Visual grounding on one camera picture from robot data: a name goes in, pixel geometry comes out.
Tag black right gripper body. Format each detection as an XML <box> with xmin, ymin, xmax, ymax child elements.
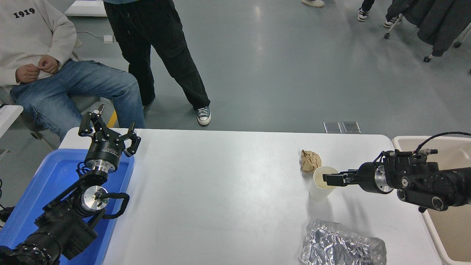
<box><xmin>355</xmin><ymin>162</ymin><xmax>377</xmax><ymax>194</ymax></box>

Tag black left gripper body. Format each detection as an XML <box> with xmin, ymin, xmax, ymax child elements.
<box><xmin>85</xmin><ymin>132</ymin><xmax>124</xmax><ymax>170</ymax></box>

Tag white paper cup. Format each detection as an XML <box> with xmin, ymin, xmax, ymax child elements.
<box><xmin>308</xmin><ymin>166</ymin><xmax>339</xmax><ymax>202</ymax></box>

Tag large pale dustbin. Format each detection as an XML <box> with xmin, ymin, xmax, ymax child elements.
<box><xmin>392</xmin><ymin>135</ymin><xmax>471</xmax><ymax>265</ymax></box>

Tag seated person's left hand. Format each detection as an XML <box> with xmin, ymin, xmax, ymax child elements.
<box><xmin>37</xmin><ymin>54</ymin><xmax>60</xmax><ymax>75</ymax></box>

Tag seated person's right hand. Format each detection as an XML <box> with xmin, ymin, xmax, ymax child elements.
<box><xmin>15</xmin><ymin>64</ymin><xmax>40</xmax><ymax>84</ymax></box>

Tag grey chair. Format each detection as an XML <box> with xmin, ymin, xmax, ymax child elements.
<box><xmin>0</xmin><ymin>39</ymin><xmax>114</xmax><ymax>149</ymax></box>

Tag crumpled tan paper ball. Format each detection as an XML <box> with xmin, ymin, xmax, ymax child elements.
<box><xmin>301</xmin><ymin>149</ymin><xmax>322</xmax><ymax>173</ymax></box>

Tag seated person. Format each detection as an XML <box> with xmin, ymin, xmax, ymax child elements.
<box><xmin>0</xmin><ymin>0</ymin><xmax>145</xmax><ymax>142</ymax></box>

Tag blue plastic tray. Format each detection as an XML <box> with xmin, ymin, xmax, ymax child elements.
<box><xmin>0</xmin><ymin>148</ymin><xmax>135</xmax><ymax>265</ymax></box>

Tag white side table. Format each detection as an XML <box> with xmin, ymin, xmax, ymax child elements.
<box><xmin>0</xmin><ymin>104</ymin><xmax>24</xmax><ymax>139</ymax></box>

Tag standing person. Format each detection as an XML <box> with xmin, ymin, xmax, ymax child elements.
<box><xmin>103</xmin><ymin>0</ymin><xmax>212</xmax><ymax>126</ymax></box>

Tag white low platform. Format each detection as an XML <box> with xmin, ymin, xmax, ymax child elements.
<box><xmin>64</xmin><ymin>0</ymin><xmax>109</xmax><ymax>17</ymax></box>

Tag wheeled clothes rack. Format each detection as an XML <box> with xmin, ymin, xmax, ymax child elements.
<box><xmin>383</xmin><ymin>14</ymin><xmax>471</xmax><ymax>63</ymax></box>

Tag distant person in sneakers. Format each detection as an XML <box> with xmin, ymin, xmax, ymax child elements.
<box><xmin>357</xmin><ymin>0</ymin><xmax>402</xmax><ymax>29</ymax></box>

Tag dark hanging coats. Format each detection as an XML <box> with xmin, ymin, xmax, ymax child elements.
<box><xmin>386</xmin><ymin>0</ymin><xmax>471</xmax><ymax>57</ymax></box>

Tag black cable bundle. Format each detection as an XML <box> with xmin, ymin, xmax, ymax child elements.
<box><xmin>0</xmin><ymin>178</ymin><xmax>16</xmax><ymax>223</ymax></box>

